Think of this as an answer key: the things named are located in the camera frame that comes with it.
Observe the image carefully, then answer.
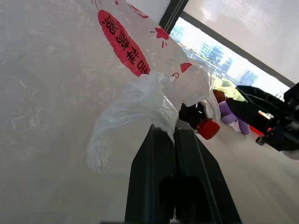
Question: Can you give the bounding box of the dark bottle with red cap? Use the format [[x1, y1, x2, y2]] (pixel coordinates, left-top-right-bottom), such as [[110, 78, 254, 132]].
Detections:
[[178, 102, 221, 141]]

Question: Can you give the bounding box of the purple plush toy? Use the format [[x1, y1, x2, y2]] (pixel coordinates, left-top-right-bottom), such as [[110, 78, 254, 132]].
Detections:
[[213, 89, 251, 136]]

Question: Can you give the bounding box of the white roller blind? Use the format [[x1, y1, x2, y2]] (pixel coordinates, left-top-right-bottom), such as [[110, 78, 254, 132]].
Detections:
[[179, 0, 299, 89]]

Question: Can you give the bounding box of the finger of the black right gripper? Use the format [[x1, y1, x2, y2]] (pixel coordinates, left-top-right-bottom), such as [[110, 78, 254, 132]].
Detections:
[[235, 84, 286, 105], [224, 97, 274, 132]]

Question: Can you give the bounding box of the black window frame post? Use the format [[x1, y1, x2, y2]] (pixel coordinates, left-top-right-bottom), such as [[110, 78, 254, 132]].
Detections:
[[158, 0, 190, 34]]

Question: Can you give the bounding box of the translucent white red-printed plastic bag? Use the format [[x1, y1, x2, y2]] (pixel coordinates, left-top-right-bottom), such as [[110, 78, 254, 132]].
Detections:
[[0, 0, 221, 175]]

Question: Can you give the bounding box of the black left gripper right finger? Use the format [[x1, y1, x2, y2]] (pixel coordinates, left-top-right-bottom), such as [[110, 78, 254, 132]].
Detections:
[[174, 119, 243, 224]]

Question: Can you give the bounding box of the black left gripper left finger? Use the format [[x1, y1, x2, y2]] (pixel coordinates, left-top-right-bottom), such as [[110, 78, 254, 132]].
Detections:
[[124, 124, 177, 224]]

